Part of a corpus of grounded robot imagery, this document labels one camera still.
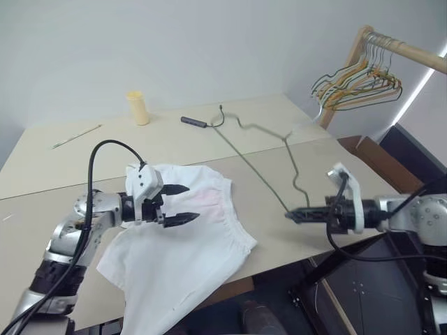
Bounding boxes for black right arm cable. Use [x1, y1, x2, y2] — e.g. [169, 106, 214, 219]
[325, 173, 447, 262]

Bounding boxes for black metal frame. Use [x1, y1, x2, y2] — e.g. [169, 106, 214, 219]
[287, 231, 447, 335]

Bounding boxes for grey usb hub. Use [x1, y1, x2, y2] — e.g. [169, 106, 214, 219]
[179, 103, 226, 129]

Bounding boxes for thin pale stick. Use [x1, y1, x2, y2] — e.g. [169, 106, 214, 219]
[52, 124, 103, 149]

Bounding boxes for white wire hanger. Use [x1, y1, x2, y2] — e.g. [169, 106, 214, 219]
[312, 34, 395, 122]

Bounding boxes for brown cardboard box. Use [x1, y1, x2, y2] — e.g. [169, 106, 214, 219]
[336, 135, 425, 195]

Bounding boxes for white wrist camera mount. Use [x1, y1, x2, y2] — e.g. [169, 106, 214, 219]
[133, 165, 164, 225]
[326, 162, 366, 234]

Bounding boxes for yellow plastic cup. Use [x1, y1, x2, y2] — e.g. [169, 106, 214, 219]
[126, 90, 151, 126]

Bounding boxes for bunch of wire hangers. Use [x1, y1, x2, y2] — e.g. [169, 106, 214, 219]
[310, 34, 403, 112]

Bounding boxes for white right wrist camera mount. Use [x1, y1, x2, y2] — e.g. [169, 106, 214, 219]
[326, 162, 366, 234]

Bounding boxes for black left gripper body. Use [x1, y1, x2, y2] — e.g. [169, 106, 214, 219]
[141, 194, 167, 225]

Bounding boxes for white shorts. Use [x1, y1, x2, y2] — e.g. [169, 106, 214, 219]
[96, 163, 258, 335]

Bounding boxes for wooden clothes rack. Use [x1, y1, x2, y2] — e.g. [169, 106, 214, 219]
[318, 24, 447, 128]

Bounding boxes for green wire hanger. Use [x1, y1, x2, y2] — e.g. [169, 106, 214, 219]
[210, 112, 312, 218]

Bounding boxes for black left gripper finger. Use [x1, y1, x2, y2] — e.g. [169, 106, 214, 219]
[161, 184, 191, 197]
[160, 211, 200, 230]

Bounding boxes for dark rounded shape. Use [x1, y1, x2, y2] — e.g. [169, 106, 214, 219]
[238, 299, 286, 335]

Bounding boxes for orange wire hanger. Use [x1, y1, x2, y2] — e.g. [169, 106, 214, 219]
[319, 34, 402, 107]

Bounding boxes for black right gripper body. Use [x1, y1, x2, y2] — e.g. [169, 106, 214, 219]
[324, 195, 355, 234]

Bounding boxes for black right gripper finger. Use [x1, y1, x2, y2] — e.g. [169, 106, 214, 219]
[288, 206, 330, 216]
[284, 212, 330, 225]

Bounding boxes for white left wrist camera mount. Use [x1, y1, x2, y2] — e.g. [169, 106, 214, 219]
[133, 165, 164, 225]

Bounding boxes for dark cabinet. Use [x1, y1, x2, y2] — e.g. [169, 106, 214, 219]
[378, 124, 447, 185]

